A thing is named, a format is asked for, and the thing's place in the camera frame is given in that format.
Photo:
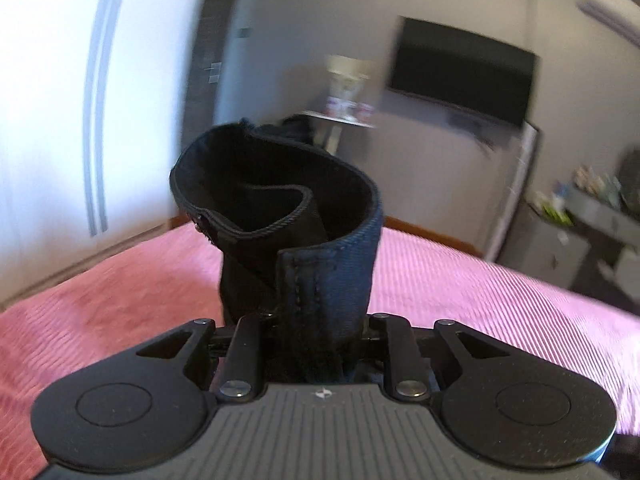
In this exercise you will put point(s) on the white and blue containers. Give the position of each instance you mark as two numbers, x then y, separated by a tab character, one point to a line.
590	177

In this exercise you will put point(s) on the dark grey door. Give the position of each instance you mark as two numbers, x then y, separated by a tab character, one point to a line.
210	60

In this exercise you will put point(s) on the white tower fan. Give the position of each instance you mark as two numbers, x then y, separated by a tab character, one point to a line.
515	185

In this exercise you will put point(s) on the white wardrobe with dark stripes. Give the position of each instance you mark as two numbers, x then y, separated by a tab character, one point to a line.
50	110

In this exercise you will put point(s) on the black pants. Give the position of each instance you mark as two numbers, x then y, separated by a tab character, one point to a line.
280	200

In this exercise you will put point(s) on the red and white mugs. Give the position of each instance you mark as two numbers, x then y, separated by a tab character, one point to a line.
347	107

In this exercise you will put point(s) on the green cloth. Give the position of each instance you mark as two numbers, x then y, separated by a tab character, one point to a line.
555	212

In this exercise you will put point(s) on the dark cloth pile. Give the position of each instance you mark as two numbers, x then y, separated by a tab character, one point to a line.
299	131

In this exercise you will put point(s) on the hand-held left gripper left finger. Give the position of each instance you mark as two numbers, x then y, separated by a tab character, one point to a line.
247	342

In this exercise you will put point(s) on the pink ribbed blanket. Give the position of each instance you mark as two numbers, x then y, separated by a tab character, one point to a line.
100	320

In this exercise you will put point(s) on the black wall television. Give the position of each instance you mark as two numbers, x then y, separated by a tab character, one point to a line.
462	72

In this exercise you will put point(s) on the pale table vase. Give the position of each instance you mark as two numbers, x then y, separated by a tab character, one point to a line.
348	77

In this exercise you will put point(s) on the grey cabinet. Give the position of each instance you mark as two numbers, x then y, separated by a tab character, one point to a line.
565	245

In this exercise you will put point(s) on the white air conditioner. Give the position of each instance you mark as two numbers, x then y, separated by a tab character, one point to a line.
612	7

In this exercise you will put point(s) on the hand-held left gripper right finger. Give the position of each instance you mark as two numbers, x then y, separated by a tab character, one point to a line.
397	342

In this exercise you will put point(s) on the small side table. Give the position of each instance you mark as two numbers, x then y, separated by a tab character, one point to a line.
340	122

